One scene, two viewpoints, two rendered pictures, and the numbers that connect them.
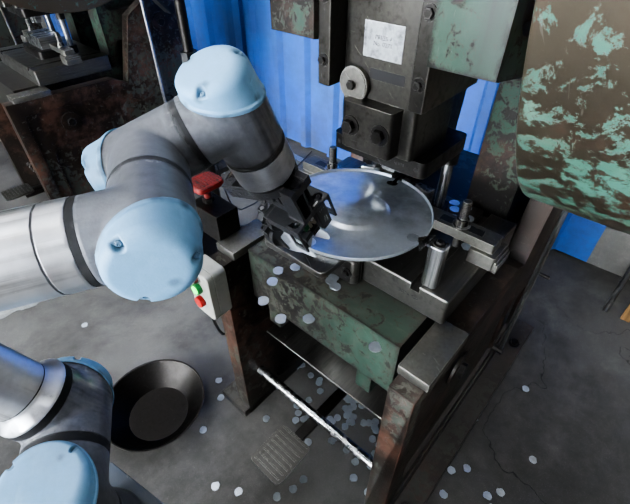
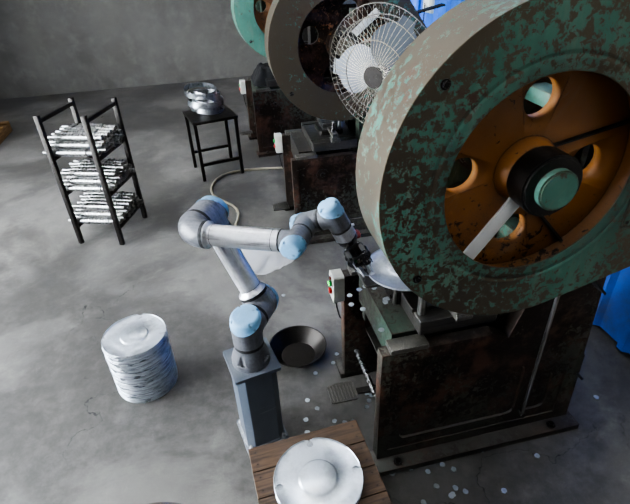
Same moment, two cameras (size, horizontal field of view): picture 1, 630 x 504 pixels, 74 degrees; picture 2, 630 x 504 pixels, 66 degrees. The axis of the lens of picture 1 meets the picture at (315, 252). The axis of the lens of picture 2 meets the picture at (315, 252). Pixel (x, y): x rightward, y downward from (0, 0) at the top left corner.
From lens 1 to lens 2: 117 cm
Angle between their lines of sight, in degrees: 30
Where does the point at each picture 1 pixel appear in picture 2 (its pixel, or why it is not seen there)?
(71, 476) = (254, 316)
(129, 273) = (284, 249)
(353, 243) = (388, 280)
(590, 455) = not seen: outside the picture
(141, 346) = (306, 318)
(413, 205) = not seen: hidden behind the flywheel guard
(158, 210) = (295, 238)
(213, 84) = (324, 209)
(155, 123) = (310, 214)
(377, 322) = (391, 322)
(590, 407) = (581, 491)
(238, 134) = (330, 223)
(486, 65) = not seen: hidden behind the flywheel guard
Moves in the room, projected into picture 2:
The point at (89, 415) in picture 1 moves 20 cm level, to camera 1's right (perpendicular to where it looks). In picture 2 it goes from (266, 305) to (308, 324)
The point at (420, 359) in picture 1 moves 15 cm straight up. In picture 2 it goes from (397, 342) to (399, 309)
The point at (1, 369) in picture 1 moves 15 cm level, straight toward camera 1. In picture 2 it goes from (248, 274) to (256, 298)
